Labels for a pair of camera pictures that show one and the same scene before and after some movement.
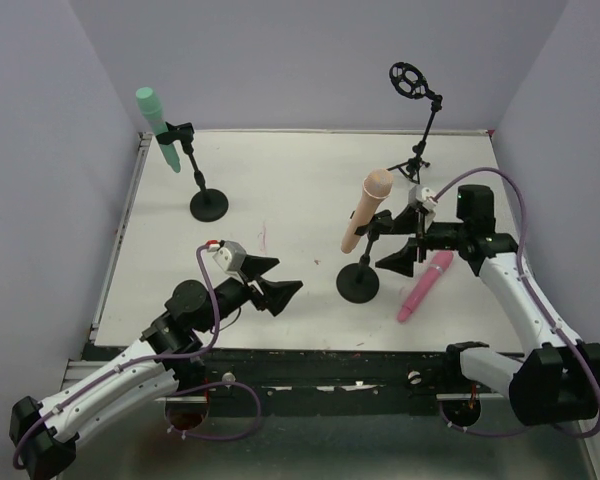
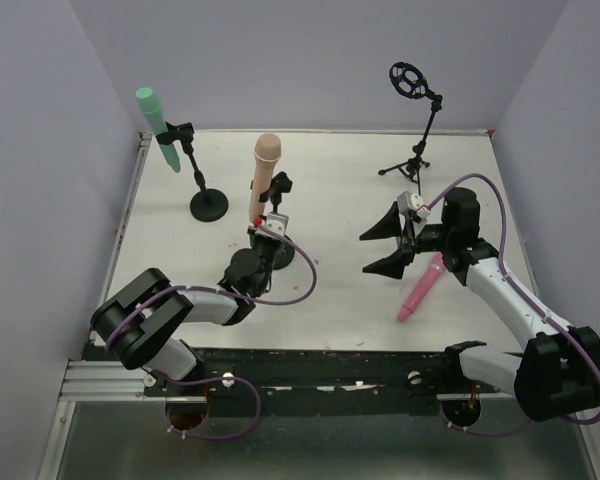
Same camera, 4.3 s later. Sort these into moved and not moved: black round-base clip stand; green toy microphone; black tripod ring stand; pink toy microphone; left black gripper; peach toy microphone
Moved: peach toy microphone; left black gripper
Not moved: green toy microphone; black tripod ring stand; pink toy microphone; black round-base clip stand
